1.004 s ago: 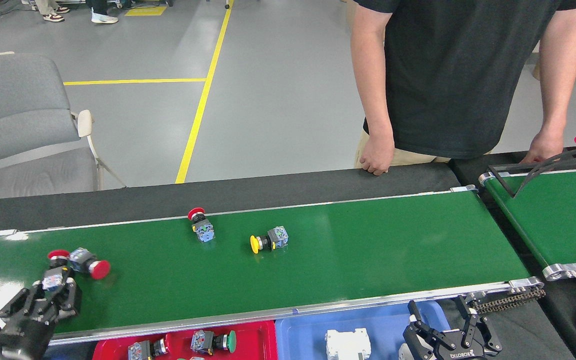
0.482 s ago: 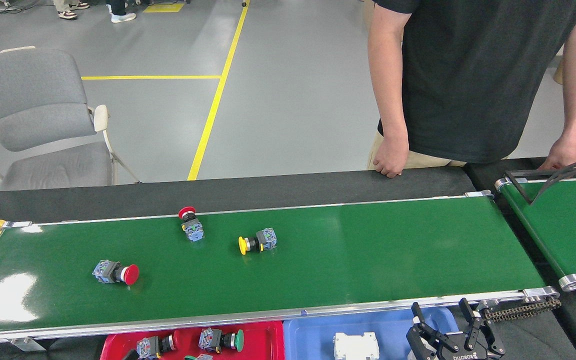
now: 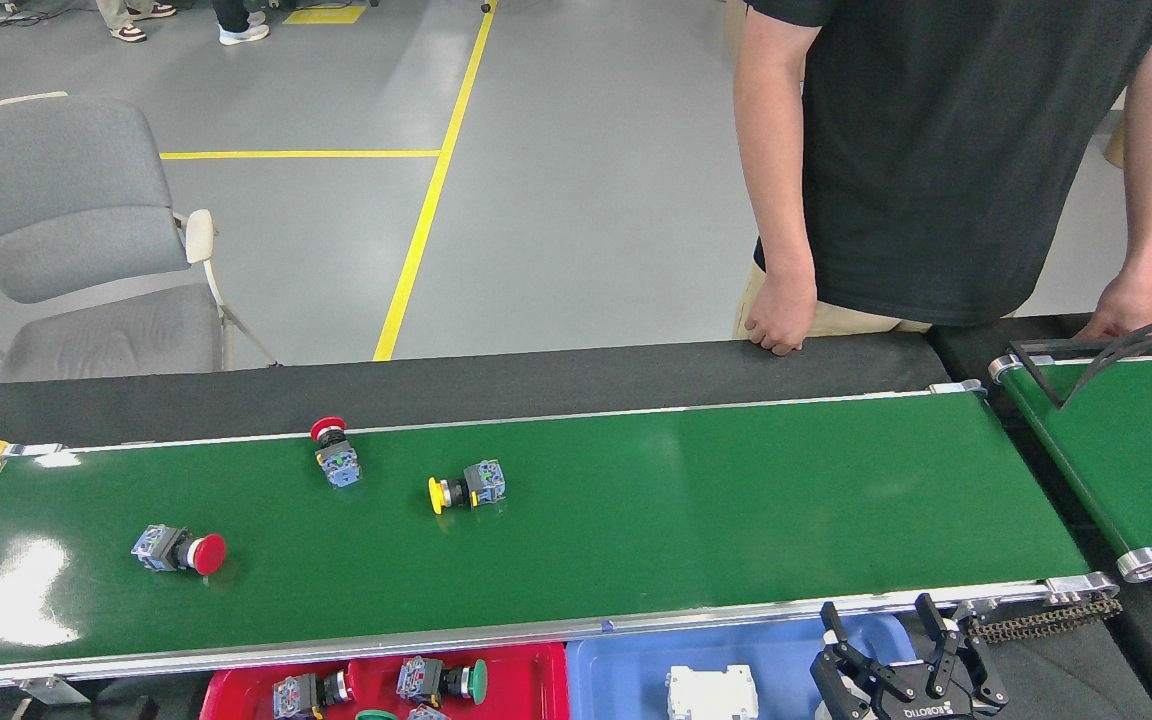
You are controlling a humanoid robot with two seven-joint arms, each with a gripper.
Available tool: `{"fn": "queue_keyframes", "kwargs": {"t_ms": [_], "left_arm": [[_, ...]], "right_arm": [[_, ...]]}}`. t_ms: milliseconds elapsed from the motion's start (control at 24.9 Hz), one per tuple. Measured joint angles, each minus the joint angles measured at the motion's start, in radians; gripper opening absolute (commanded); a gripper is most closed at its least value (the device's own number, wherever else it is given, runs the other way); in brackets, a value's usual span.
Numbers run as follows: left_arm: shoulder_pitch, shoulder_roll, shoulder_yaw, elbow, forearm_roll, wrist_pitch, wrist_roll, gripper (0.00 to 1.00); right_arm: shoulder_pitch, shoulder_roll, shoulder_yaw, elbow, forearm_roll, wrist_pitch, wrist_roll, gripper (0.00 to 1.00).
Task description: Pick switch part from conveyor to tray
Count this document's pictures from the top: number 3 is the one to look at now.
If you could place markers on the short green belt conveyor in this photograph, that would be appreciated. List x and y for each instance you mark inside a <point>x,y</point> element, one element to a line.
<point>1136,450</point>

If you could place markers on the bystander person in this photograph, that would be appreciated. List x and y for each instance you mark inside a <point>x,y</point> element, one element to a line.
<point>241,30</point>
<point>131,25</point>

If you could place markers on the yellow mushroom push button switch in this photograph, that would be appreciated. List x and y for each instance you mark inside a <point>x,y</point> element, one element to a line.
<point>486,482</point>

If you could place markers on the green mushroom push button switch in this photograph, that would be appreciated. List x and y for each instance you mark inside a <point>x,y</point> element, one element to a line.
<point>376,715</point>
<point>419,680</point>

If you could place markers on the grey padded armchair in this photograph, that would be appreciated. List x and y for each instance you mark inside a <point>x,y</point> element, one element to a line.
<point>66,190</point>

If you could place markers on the blue plastic tray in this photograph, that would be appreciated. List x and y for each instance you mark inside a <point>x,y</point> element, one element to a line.
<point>616,680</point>

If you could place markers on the person's left hand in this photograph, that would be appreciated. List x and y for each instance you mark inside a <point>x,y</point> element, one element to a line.
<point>1128,305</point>

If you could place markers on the black triangular guide frame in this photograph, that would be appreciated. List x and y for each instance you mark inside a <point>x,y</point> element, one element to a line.
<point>1040,379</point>

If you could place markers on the white switch block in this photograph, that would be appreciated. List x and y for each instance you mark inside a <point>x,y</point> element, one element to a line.
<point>711,692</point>

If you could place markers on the red plastic tray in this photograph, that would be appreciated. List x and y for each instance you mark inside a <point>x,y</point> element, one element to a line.
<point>526,690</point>

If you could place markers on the red mushroom push button switch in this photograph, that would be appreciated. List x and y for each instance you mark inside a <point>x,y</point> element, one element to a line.
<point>291,697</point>
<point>339,465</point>
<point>158,547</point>

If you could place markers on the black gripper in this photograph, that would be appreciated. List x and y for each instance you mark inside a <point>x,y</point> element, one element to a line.
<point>916,708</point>

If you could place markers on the person's right forearm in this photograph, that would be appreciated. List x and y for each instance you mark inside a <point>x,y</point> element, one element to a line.
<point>781,210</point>

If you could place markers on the person's right hand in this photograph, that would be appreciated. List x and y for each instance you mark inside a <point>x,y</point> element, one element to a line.
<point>781,310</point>

